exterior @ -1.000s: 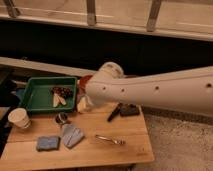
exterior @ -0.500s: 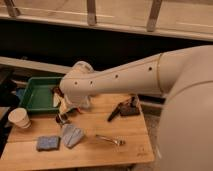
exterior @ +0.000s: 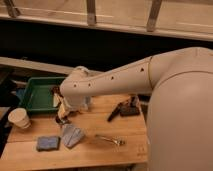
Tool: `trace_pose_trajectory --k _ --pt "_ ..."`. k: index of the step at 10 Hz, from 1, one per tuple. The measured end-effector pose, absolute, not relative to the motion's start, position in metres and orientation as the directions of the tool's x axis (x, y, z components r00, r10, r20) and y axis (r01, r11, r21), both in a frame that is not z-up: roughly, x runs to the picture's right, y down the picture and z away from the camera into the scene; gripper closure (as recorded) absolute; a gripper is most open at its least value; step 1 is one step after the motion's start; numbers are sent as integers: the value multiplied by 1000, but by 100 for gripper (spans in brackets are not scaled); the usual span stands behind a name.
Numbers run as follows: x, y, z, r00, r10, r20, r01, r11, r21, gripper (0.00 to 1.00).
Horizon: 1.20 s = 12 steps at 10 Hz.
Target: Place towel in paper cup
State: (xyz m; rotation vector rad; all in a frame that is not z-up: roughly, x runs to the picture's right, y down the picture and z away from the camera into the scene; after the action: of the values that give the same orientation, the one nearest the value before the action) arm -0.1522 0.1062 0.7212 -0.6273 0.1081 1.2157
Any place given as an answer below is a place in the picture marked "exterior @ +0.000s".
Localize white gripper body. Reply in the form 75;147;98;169
57;98;83;118

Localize light blue towel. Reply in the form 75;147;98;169
61;124;85;148

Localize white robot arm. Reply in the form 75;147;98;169
60;47;213;171

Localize white paper cup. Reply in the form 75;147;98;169
8;108;31;129

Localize pale wooden slices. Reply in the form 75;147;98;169
53;93;61;107

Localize small metal can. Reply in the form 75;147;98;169
55;116;69;126

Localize dark grapes bunch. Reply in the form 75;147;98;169
51;86;61;95

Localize green plastic tray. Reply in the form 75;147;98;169
19;77;64;114

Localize black brush tool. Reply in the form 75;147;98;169
120;97;140;117

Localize blue sponge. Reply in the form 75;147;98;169
36;136;60;151

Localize black knife handle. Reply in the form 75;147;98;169
107;103;123;122

